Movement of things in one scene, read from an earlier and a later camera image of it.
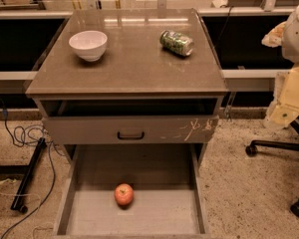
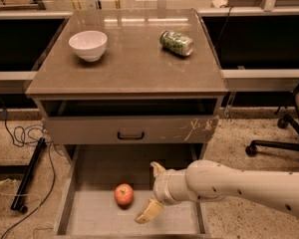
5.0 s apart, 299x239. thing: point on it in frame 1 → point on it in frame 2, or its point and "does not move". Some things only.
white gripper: [297, 39] → [161, 185]
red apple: [124, 194] does not move
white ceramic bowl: [89, 44] does not move
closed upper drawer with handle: [134, 128] does not move
